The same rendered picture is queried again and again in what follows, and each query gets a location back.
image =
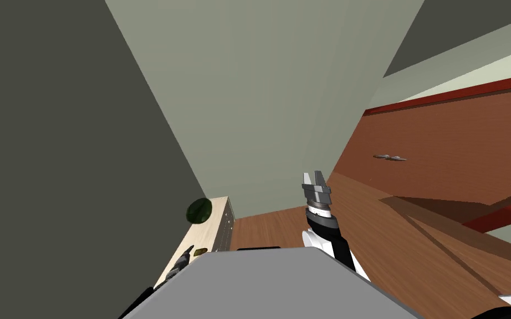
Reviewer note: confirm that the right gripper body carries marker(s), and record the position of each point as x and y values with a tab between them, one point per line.
316	195

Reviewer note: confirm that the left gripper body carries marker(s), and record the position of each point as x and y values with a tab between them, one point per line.
183	259

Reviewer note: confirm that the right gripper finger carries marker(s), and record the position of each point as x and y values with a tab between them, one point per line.
308	179
320	179

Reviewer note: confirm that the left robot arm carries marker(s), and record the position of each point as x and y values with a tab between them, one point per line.
139	302

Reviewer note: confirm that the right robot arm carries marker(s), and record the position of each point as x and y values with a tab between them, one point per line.
325	225

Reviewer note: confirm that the small olive green object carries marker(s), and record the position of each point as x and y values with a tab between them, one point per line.
200	252

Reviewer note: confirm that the light wooden dresser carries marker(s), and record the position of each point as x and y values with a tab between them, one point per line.
209	232

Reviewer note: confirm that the dark green ball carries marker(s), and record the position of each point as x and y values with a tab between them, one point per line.
199	211

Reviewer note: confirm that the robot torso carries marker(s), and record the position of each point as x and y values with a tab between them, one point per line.
264	288

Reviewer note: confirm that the brown wooden door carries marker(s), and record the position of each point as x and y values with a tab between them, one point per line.
450	141

